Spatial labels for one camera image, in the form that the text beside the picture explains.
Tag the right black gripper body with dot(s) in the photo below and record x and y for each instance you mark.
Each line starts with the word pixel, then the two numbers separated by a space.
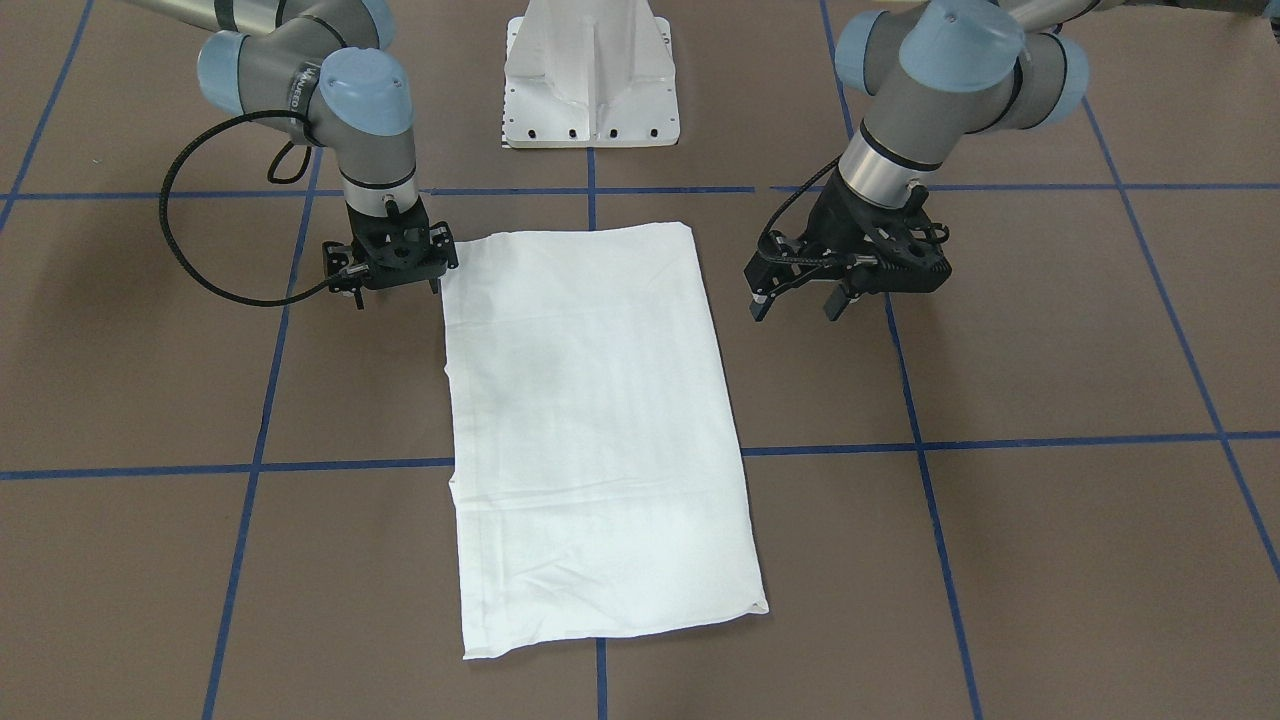
pixel 336 261

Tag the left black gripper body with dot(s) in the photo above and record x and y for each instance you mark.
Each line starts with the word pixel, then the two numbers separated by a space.
pixel 827 222

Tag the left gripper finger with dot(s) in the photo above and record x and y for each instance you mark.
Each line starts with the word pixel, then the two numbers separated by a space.
pixel 762 301
pixel 838 302

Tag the white long-sleeve printed shirt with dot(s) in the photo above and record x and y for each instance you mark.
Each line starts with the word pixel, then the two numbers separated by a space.
pixel 598 480

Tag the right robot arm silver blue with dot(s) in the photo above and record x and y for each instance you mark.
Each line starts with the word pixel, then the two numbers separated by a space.
pixel 321 72

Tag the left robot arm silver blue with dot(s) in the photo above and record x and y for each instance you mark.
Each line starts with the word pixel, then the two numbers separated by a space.
pixel 934 75

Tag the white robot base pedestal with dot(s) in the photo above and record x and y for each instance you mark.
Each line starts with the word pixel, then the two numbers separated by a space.
pixel 589 75

